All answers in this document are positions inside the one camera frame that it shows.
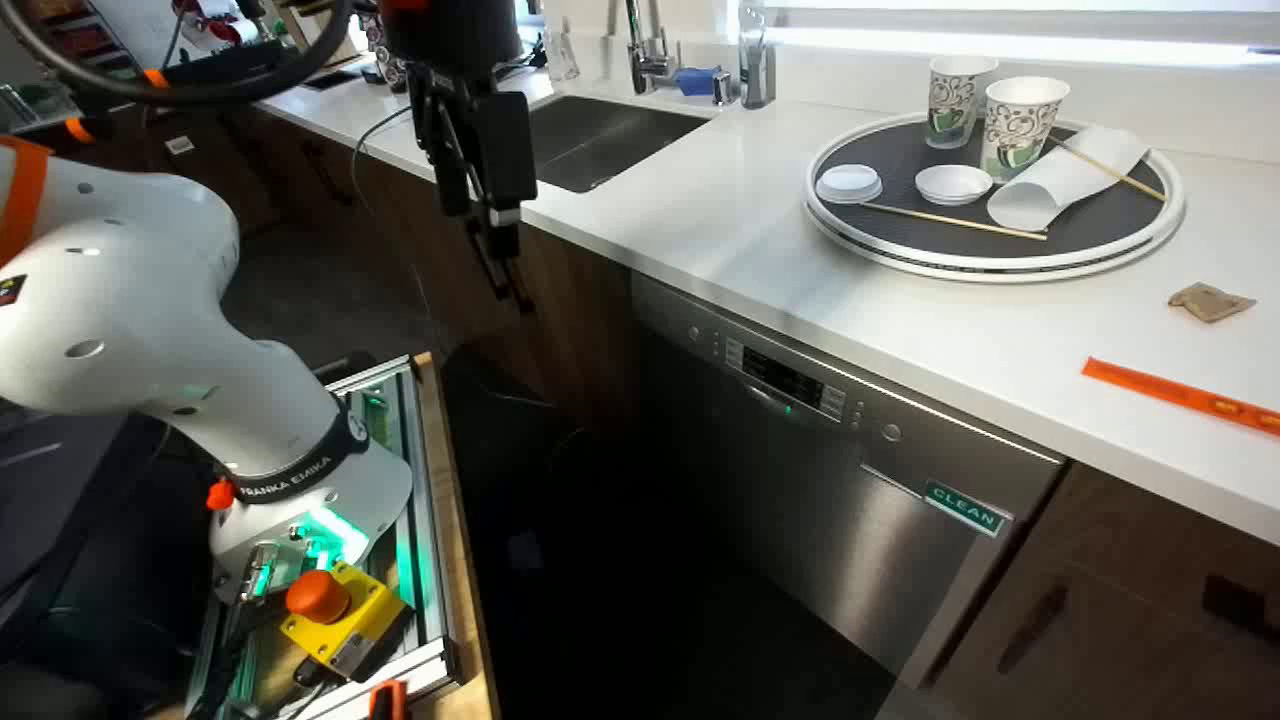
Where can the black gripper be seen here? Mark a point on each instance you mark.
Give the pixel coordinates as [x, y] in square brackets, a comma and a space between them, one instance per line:
[446, 144]

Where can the slider sign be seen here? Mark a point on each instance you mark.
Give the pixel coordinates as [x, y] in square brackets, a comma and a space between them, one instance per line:
[966, 508]

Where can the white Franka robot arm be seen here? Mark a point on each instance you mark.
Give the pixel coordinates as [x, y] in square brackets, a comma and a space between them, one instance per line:
[123, 306]

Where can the stainless steel dishwasher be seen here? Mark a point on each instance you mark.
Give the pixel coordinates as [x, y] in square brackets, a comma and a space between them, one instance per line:
[800, 493]

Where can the yellow emergency stop button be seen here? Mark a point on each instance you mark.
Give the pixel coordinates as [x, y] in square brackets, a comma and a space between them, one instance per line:
[332, 612]

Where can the wooden sink cabinet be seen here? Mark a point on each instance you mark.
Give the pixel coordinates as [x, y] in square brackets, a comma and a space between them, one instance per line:
[574, 323]

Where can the stainless steel sink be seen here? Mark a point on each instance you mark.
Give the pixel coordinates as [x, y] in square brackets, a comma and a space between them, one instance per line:
[600, 142]

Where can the chrome kitchen faucet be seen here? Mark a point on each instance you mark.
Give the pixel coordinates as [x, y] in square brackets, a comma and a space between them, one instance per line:
[651, 45]

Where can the blue dish brush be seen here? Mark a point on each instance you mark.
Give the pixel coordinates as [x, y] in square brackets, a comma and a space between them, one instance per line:
[701, 85]

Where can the dish soap bottle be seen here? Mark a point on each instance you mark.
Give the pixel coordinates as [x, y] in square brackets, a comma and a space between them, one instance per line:
[756, 66]

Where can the open drawer with items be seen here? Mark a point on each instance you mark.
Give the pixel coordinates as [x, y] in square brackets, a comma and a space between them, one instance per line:
[463, 572]

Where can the small white dish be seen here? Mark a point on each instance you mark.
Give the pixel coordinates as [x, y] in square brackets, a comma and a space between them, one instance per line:
[850, 180]
[952, 187]

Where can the round black white tray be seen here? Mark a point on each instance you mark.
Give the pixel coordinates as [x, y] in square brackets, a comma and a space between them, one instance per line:
[904, 242]

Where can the wooden chopstick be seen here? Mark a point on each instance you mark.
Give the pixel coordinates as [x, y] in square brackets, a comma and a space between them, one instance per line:
[960, 221]
[1113, 168]

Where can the plain white paper cup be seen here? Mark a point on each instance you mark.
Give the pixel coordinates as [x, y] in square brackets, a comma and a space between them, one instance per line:
[1061, 180]

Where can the white window blind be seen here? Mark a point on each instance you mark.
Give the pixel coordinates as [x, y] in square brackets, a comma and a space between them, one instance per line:
[1012, 5]

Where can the orange plastic strip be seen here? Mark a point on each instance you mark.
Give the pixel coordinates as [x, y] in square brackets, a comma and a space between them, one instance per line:
[1180, 395]

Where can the wooden drawer front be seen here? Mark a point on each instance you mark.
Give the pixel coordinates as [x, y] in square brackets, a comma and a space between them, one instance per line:
[1147, 563]

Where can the wooden cabinet door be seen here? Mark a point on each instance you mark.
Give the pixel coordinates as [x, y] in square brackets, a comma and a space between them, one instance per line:
[1106, 675]

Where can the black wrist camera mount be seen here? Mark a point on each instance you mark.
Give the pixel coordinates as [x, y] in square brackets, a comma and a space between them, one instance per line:
[452, 33]

